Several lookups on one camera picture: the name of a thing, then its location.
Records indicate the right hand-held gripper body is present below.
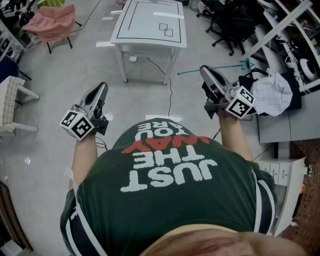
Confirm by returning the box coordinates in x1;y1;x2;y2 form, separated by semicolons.
199;64;257;120

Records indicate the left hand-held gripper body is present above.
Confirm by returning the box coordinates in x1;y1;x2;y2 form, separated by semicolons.
59;81;110;142

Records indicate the teal star wand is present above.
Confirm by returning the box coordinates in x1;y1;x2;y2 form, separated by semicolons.
176;57;256;76

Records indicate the person's left forearm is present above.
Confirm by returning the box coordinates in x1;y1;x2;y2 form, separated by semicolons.
71;131;100;187

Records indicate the person's right forearm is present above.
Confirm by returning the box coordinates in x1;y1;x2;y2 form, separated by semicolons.
216;112;255;162

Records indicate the white checked cloth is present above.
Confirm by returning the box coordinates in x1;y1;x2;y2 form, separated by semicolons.
250;67;294;117

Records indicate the black office chair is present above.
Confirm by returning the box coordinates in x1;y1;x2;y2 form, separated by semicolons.
196;0;258;57

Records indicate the beige checked covered table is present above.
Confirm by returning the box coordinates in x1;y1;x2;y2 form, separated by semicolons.
0;76;41;137

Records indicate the black bag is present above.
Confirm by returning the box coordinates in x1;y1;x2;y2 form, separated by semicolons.
238;68;302;121

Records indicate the grey table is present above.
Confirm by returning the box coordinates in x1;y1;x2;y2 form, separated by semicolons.
257;89;320;144

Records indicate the blue chair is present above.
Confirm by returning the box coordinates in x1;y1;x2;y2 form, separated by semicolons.
0;55;32;85

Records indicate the white table with black lines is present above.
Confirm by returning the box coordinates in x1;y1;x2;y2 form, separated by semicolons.
109;0;188;86

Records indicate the pink folding chair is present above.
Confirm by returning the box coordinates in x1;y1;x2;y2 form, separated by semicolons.
23;4;83;55

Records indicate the white round device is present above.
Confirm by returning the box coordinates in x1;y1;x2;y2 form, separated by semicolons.
283;37;320;83

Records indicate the yellow-green stool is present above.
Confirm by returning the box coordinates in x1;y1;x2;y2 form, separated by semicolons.
37;0;66;8

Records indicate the white drawer cabinet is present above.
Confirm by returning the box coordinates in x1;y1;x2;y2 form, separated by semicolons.
257;156;307;237

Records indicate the person's green printed t-shirt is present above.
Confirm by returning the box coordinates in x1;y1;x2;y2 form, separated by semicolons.
59;117;278;256

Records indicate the dark wooden board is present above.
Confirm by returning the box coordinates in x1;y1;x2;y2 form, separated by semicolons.
0;181;35;253

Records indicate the person's face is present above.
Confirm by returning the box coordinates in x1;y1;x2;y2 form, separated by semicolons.
143;223;308;256

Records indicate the black floor cable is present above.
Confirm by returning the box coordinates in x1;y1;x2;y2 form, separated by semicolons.
146;56;174;120

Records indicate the white shelf frame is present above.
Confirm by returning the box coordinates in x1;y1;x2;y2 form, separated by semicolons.
243;0;320;93

